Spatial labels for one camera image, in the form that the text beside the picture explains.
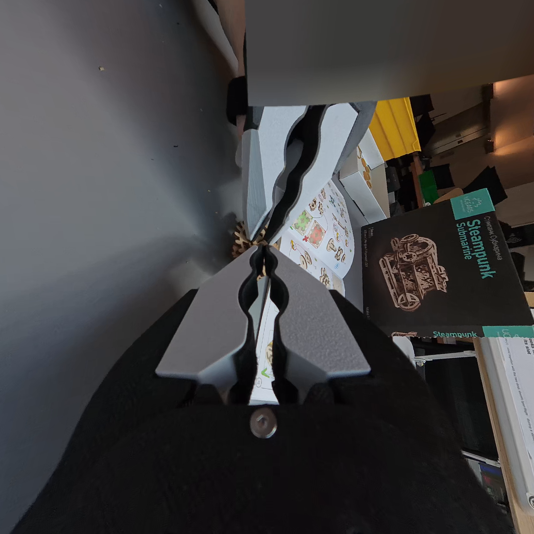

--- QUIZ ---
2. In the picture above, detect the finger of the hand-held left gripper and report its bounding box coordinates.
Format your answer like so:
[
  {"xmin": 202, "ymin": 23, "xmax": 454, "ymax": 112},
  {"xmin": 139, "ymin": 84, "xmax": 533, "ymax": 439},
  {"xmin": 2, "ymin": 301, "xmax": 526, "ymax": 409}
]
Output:
[
  {"xmin": 264, "ymin": 102, "xmax": 377, "ymax": 245},
  {"xmin": 241, "ymin": 105, "xmax": 310, "ymax": 244}
]

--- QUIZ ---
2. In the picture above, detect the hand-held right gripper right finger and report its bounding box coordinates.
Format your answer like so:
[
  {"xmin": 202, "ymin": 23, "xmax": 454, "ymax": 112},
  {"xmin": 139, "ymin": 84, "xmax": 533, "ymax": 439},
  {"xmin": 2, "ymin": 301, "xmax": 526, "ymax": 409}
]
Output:
[{"xmin": 266, "ymin": 249, "xmax": 372, "ymax": 404}]

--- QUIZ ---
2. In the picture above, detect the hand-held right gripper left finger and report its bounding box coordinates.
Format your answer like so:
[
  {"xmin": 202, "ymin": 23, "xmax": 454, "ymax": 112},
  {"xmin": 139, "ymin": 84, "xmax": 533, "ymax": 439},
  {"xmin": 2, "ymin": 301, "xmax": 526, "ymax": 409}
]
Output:
[{"xmin": 155, "ymin": 245, "xmax": 257, "ymax": 404}]

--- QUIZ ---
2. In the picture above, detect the wooden gear model part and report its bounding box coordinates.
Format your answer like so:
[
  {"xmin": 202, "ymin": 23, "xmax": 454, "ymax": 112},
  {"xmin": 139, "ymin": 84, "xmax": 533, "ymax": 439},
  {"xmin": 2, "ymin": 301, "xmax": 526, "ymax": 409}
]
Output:
[{"xmin": 231, "ymin": 220, "xmax": 270, "ymax": 281}]

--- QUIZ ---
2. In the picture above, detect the person's left forearm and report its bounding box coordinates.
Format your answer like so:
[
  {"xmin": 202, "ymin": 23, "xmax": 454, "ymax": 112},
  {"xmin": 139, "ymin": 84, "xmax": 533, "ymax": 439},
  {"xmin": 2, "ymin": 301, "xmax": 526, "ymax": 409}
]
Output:
[{"xmin": 216, "ymin": 0, "xmax": 248, "ymax": 81}]

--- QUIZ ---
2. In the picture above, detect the black model kit box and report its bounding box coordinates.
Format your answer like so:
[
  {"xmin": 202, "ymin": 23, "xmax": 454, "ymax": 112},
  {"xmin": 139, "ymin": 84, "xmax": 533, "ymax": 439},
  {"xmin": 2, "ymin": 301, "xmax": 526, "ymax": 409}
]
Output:
[{"xmin": 360, "ymin": 188, "xmax": 534, "ymax": 339}]

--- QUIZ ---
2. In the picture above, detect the yellow plastic bin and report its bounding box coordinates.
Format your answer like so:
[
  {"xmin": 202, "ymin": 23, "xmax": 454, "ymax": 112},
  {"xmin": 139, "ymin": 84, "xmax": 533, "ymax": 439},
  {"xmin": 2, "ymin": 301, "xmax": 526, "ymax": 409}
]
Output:
[{"xmin": 369, "ymin": 97, "xmax": 422, "ymax": 162}]

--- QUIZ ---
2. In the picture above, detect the white cardboard box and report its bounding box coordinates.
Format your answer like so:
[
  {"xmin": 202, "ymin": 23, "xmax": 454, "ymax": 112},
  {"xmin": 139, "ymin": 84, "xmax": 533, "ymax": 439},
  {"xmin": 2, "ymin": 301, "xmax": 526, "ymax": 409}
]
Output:
[{"xmin": 339, "ymin": 128, "xmax": 391, "ymax": 223}]

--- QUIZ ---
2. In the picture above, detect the illustrated instruction booklet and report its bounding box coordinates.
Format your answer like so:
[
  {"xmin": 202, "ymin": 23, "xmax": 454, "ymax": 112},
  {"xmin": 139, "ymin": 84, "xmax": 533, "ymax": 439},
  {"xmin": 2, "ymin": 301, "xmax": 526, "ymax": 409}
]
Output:
[{"xmin": 249, "ymin": 179, "xmax": 356, "ymax": 405}]

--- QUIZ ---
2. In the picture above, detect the green plastic container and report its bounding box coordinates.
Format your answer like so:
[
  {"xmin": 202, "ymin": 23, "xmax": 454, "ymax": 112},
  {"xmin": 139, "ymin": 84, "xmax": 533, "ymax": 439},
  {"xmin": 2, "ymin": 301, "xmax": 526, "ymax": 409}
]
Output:
[{"xmin": 419, "ymin": 170, "xmax": 437, "ymax": 208}]

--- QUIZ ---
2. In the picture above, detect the white printed paper stack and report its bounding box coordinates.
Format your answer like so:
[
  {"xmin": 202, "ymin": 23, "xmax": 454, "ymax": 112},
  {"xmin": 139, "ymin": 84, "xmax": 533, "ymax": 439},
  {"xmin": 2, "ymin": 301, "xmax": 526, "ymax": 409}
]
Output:
[{"xmin": 479, "ymin": 325, "xmax": 534, "ymax": 513}]

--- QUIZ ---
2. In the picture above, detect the black wrist strap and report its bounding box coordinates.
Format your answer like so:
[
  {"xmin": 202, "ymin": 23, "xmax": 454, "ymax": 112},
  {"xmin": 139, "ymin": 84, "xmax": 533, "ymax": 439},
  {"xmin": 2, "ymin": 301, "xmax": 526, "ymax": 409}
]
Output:
[{"xmin": 226, "ymin": 76, "xmax": 248, "ymax": 126}]

